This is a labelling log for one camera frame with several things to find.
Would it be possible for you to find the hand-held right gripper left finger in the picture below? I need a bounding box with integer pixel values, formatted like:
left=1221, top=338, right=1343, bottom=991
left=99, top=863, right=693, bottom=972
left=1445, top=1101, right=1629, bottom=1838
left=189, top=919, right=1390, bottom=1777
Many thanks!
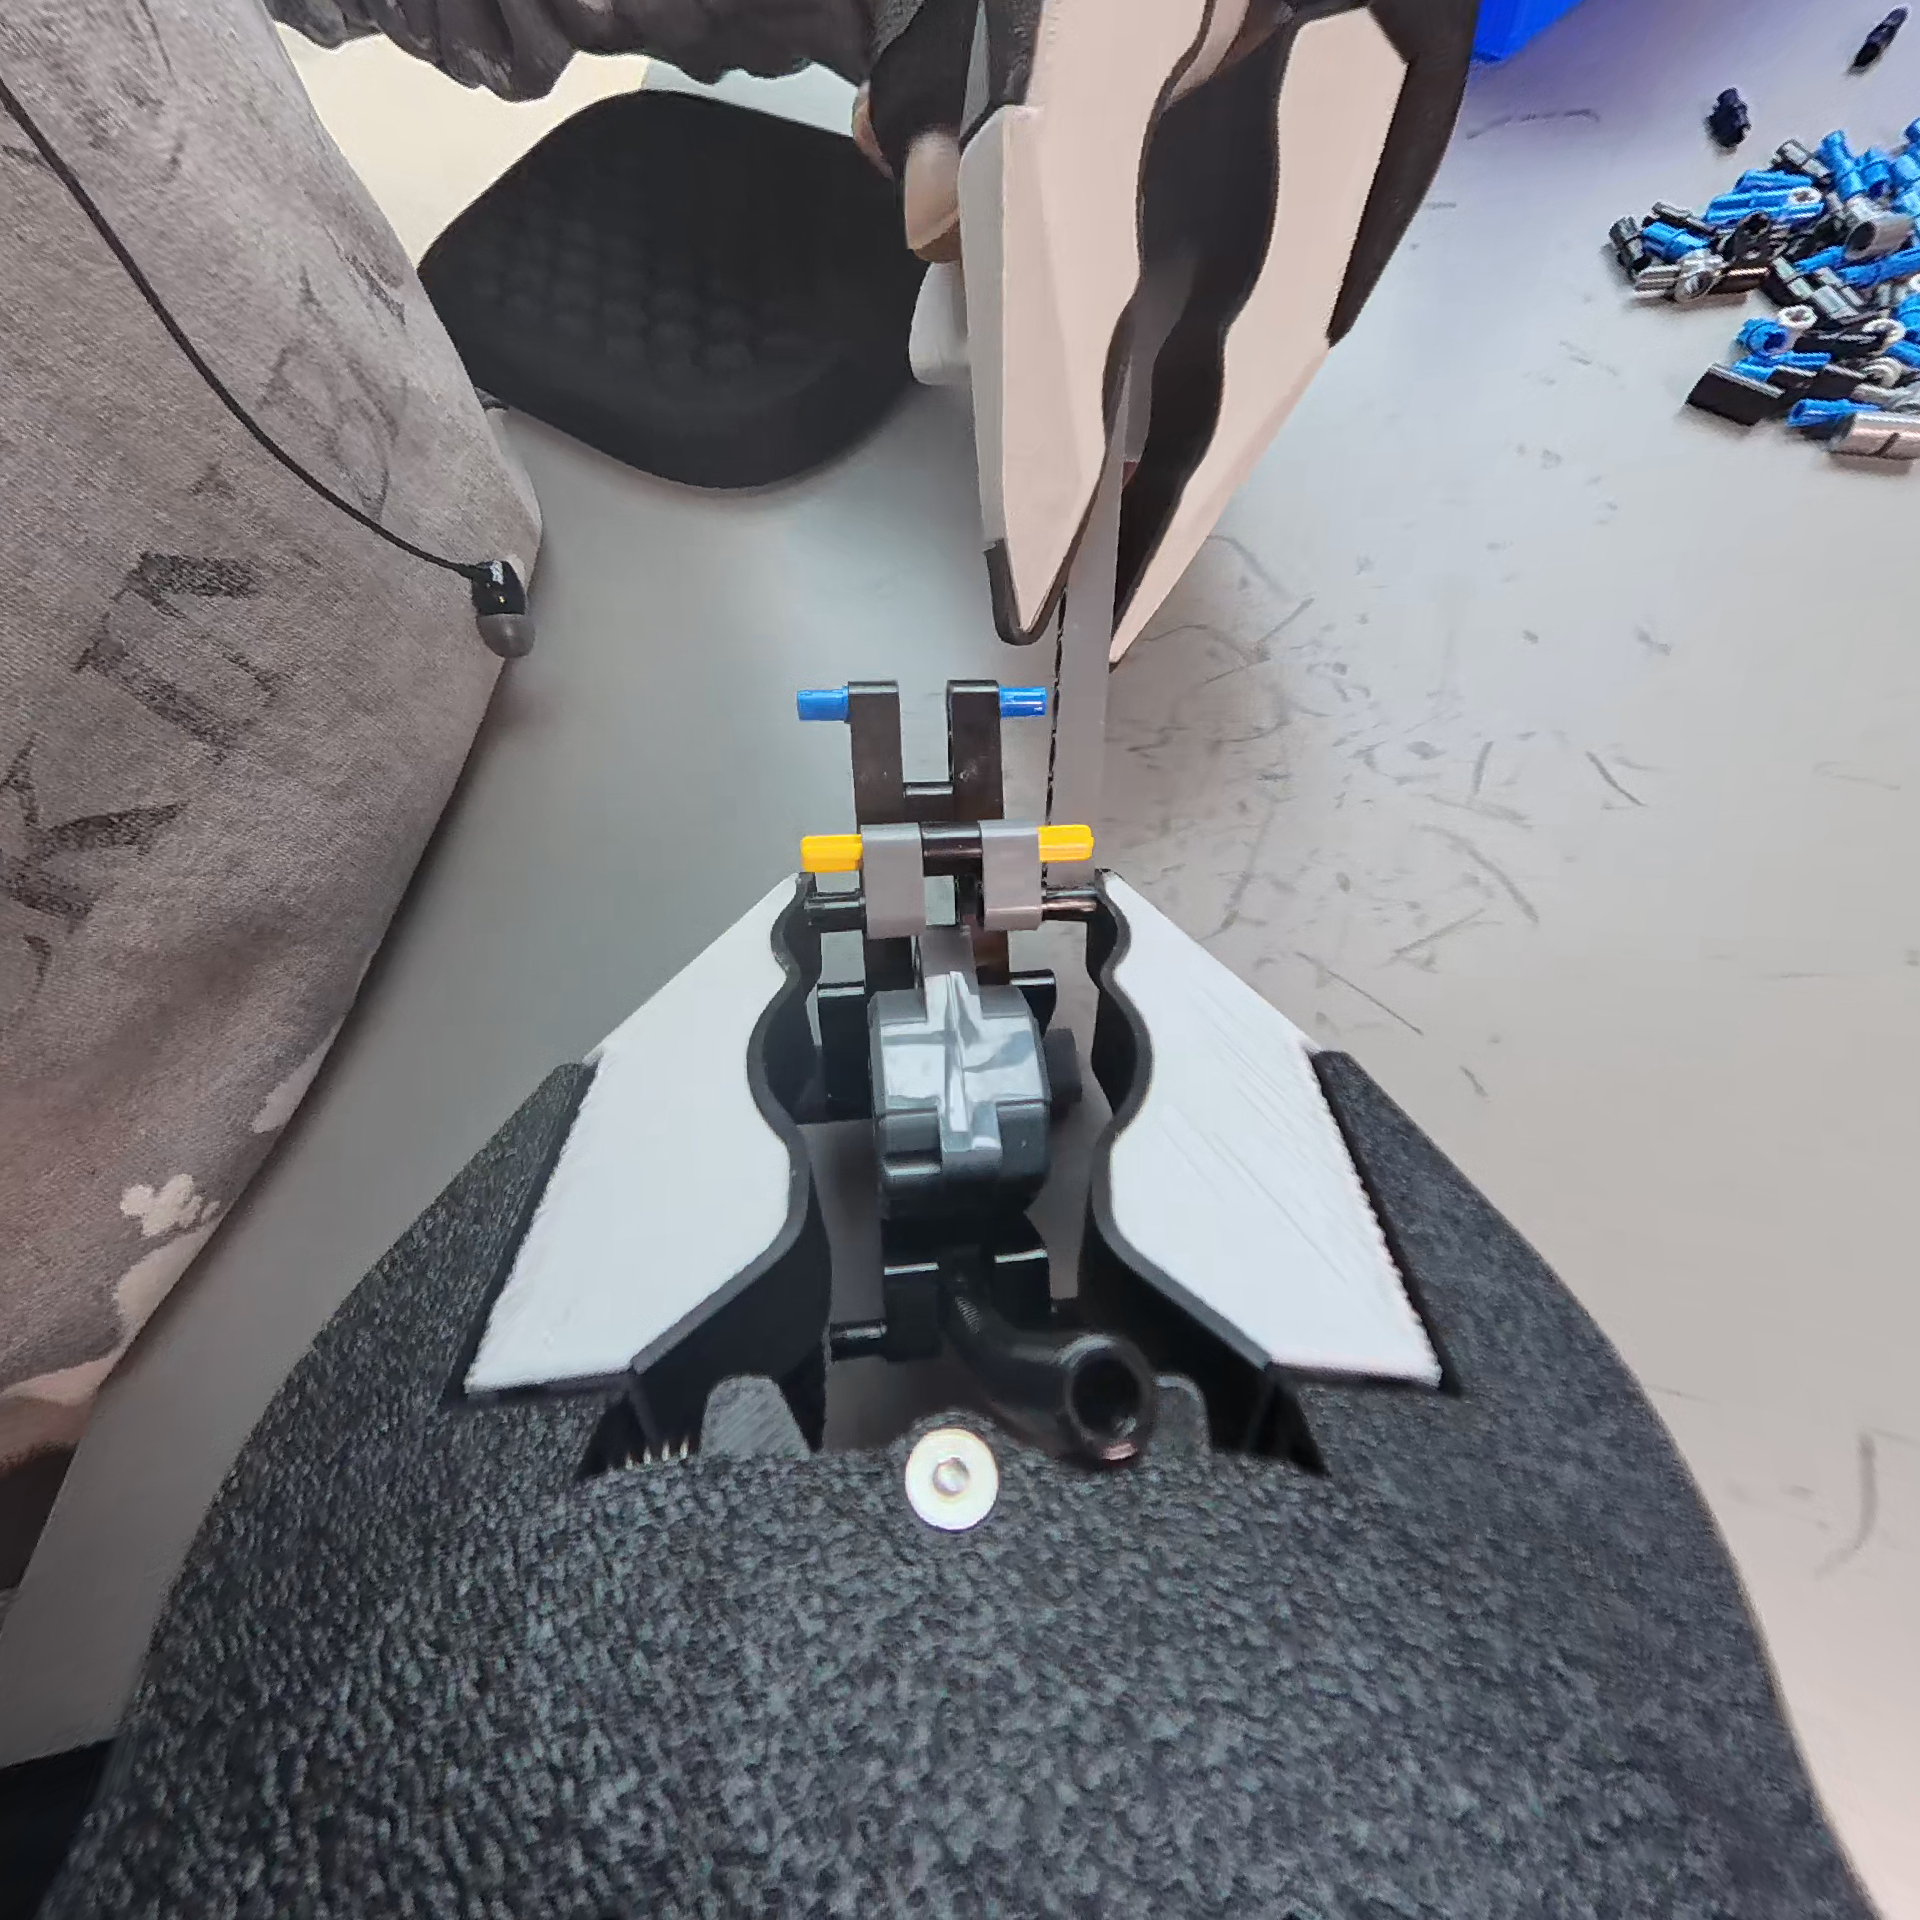
left=461, top=873, right=835, bottom=1430

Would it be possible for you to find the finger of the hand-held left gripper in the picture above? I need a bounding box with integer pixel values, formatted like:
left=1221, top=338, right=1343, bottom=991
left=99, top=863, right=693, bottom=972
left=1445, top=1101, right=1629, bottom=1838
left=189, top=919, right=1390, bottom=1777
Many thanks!
left=1107, top=0, right=1408, bottom=664
left=958, top=0, right=1208, bottom=647

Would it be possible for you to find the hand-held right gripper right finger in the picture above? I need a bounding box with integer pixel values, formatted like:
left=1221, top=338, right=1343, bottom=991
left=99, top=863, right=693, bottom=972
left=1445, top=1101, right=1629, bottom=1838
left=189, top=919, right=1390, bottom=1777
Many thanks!
left=1079, top=871, right=1446, bottom=1445

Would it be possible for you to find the black ribbed flexible hose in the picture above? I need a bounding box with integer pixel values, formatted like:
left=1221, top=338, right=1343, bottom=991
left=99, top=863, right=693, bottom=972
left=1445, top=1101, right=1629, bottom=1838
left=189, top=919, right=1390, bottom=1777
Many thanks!
left=942, top=1256, right=1161, bottom=1466

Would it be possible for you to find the grey black building block assembly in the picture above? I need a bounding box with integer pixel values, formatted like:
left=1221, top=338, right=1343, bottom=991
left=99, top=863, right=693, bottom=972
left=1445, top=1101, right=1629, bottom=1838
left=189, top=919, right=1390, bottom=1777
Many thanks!
left=790, top=679, right=1103, bottom=1359

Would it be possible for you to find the thin grey building block beam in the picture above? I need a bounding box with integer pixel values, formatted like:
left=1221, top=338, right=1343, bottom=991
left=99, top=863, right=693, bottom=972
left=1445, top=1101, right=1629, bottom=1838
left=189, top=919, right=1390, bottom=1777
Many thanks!
left=1053, top=434, right=1125, bottom=903

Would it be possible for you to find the person's left forearm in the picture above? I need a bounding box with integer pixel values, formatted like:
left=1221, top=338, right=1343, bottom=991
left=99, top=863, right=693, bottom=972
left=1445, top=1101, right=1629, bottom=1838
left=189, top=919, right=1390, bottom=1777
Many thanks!
left=269, top=0, right=894, bottom=108

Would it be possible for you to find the person's left hand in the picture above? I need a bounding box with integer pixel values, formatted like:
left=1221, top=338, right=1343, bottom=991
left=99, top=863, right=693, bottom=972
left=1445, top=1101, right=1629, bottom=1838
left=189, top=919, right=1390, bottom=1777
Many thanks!
left=853, top=0, right=1056, bottom=260

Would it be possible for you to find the blue plastic bin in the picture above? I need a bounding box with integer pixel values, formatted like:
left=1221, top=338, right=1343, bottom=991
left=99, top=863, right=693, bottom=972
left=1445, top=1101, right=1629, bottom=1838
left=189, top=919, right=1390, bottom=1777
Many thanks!
left=1469, top=0, right=1596, bottom=64

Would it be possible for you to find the black mesh cushion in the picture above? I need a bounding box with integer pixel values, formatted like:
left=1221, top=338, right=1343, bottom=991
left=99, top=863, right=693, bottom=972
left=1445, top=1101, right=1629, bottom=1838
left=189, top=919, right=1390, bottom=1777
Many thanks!
left=421, top=89, right=921, bottom=490

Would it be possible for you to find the pile of blue black pieces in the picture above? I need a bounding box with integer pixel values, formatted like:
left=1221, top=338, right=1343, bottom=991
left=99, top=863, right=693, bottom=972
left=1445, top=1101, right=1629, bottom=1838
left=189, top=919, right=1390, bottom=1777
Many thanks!
left=1606, top=119, right=1920, bottom=460

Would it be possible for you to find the grey printed shirt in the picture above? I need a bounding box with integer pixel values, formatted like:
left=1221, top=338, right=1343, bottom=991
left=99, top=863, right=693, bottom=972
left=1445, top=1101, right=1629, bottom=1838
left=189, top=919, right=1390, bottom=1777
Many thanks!
left=0, top=0, right=541, bottom=1471

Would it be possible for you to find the black earphone cable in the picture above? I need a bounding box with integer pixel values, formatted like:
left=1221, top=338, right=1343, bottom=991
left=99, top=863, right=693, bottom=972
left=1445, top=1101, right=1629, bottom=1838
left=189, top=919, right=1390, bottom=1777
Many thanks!
left=0, top=65, right=539, bottom=663

